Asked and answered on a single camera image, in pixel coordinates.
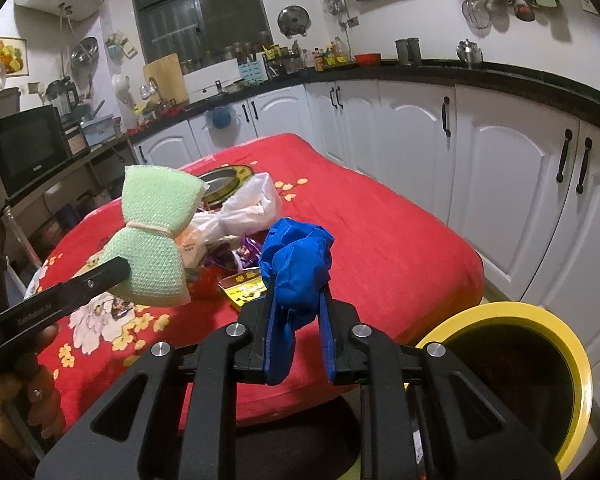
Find black countertop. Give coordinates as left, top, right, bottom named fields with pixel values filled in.
left=127, top=60, right=600, bottom=138

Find blue hanging bag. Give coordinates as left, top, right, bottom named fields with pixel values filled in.
left=206, top=107, right=232, bottom=130

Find dark kitchen window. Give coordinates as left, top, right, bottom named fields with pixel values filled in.
left=129, top=0, right=273, bottom=61

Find steel pot lid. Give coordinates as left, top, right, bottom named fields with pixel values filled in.
left=277, top=5, right=312, bottom=37

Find light blue basin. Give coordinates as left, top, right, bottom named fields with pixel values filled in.
left=80, top=115, right=116, bottom=147

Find white bottle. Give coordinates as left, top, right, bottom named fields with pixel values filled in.
left=111, top=74, right=137, bottom=131

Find fruit wall picture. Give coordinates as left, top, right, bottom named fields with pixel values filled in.
left=0, top=37, right=27, bottom=77

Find steel bowl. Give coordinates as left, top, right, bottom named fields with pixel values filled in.
left=70, top=37, right=99, bottom=68

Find round gold rimmed metal tray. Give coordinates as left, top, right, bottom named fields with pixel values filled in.
left=190, top=164, right=256, bottom=201

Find row of spice jars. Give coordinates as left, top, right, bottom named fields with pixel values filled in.
left=180, top=42, right=273, bottom=73

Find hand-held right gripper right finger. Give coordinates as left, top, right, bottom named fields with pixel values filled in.
left=320, top=290, right=561, bottom=480

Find wooden cutting board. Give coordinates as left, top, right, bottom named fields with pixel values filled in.
left=143, top=53, right=189, bottom=103

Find metal canister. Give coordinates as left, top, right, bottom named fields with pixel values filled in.
left=395, top=37, right=422, bottom=66

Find yellow rimmed black trash bin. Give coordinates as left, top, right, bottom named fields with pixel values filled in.
left=405, top=301, right=593, bottom=480

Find black microwave oven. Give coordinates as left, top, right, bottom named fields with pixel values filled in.
left=0, top=105, right=71, bottom=200

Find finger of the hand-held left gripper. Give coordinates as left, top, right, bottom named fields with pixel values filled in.
left=55, top=256, right=132, bottom=312

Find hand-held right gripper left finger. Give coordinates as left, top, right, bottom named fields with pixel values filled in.
left=34, top=272, right=281, bottom=480

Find person's left hand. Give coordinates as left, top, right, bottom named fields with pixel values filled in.
left=0, top=324, right=63, bottom=456

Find wooden side shelf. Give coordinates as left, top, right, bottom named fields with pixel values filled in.
left=0, top=135, right=131, bottom=271

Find green mesh sponge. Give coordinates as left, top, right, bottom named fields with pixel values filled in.
left=101, top=164, right=208, bottom=307

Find black blender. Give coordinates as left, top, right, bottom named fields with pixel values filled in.
left=46, top=77, right=80, bottom=116

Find white snack packet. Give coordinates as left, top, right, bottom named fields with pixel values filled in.
left=175, top=227, right=206, bottom=266

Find yellow black snack packet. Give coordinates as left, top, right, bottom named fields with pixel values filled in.
left=219, top=269, right=267, bottom=308

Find purple snack wrapper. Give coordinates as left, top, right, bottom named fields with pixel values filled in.
left=202, top=235, right=266, bottom=271

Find row of condiment bottles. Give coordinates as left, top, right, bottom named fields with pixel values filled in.
left=312, top=37, right=353, bottom=71

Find white lower kitchen cabinets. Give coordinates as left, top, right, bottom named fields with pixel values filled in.
left=130, top=80, right=600, bottom=411

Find red snack wrapper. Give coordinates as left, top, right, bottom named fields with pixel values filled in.
left=185, top=265, right=231, bottom=301

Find white plastic bag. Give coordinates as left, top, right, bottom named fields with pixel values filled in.
left=190, top=172, right=283, bottom=241

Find blue cloth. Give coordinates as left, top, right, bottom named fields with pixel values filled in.
left=259, top=217, right=337, bottom=387

